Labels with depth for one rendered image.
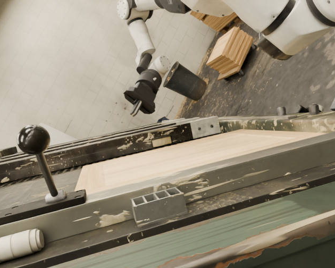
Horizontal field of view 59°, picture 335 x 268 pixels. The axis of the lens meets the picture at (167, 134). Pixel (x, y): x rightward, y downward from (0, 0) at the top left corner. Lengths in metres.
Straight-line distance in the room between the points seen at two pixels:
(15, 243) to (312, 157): 0.45
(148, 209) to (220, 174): 0.13
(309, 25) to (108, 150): 0.85
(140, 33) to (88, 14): 5.12
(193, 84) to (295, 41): 4.62
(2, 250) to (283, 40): 0.49
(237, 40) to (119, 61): 2.80
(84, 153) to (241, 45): 3.15
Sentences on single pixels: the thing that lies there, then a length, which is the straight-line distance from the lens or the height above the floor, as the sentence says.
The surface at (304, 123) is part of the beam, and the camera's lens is 0.81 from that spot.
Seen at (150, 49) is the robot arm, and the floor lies 1.30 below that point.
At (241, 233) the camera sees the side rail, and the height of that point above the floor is 1.23.
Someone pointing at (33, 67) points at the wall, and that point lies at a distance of 6.06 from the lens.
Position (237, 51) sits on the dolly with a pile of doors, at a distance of 3.96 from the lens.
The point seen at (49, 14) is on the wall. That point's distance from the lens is 6.33.
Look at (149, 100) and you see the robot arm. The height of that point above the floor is 1.23.
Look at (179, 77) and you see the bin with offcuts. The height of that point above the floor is 0.51.
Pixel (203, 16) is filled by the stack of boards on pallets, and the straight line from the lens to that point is 5.92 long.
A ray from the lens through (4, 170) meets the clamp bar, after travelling 1.21.
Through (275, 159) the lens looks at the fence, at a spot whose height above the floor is 1.08.
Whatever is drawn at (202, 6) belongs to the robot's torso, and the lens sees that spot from 0.88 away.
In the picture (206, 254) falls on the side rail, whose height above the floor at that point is 1.25.
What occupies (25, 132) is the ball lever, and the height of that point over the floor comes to 1.42.
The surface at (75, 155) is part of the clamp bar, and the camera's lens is 1.16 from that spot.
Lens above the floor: 1.35
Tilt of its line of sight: 13 degrees down
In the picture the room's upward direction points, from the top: 62 degrees counter-clockwise
